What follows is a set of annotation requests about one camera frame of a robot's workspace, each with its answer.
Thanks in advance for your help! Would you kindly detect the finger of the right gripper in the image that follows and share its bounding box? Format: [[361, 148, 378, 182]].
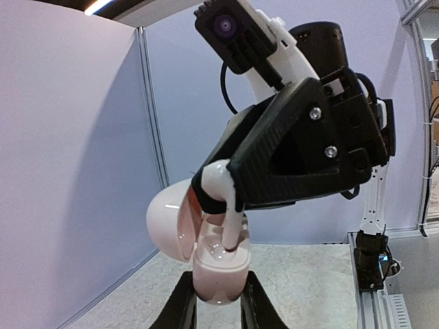
[[190, 106, 275, 215]]

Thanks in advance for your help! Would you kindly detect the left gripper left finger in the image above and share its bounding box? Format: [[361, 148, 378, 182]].
[[150, 271, 197, 329]]

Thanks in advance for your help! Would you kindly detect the right aluminium frame post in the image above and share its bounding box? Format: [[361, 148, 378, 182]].
[[136, 27, 170, 189]]

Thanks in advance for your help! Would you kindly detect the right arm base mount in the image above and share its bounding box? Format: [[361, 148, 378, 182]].
[[354, 230, 401, 293]]

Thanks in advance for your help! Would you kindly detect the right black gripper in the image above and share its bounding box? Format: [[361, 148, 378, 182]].
[[228, 68, 394, 210]]

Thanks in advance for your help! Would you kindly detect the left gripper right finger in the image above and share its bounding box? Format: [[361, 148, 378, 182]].
[[240, 271, 288, 329]]

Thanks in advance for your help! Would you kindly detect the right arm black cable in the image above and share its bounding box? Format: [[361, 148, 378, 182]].
[[220, 61, 241, 116]]

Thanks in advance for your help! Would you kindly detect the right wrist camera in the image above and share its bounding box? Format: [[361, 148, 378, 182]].
[[194, 1, 320, 103]]

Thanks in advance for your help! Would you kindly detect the aluminium front rail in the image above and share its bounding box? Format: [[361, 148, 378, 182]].
[[347, 232, 412, 329]]

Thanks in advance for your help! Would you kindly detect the white earbud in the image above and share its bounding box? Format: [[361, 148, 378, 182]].
[[202, 160, 245, 251]]

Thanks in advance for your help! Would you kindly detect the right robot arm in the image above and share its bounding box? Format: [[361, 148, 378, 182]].
[[191, 22, 396, 291]]

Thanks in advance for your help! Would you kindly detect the white round charging case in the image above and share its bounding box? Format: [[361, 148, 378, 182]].
[[146, 179, 250, 305]]

